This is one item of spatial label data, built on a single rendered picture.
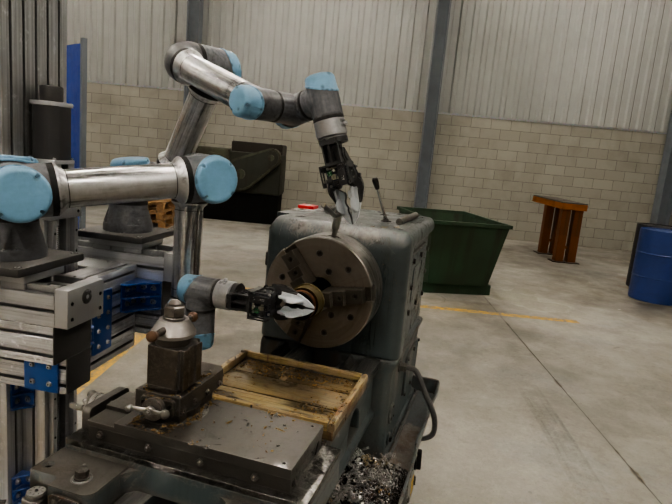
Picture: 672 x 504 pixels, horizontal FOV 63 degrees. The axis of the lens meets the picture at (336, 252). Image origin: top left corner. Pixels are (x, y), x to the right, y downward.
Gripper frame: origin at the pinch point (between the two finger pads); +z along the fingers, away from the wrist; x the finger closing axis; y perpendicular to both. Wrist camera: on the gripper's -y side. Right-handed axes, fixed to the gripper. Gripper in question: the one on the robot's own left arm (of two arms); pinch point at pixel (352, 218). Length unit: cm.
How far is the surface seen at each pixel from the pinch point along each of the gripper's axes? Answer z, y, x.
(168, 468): 33, 58, -24
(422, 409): 78, -67, -8
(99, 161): -203, -848, -758
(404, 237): 9.2, -27.1, 6.4
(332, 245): 6.2, -9.2, -9.8
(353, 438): 58, -4, -14
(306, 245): 4.8, -9.2, -17.2
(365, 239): 7.5, -25.5, -4.9
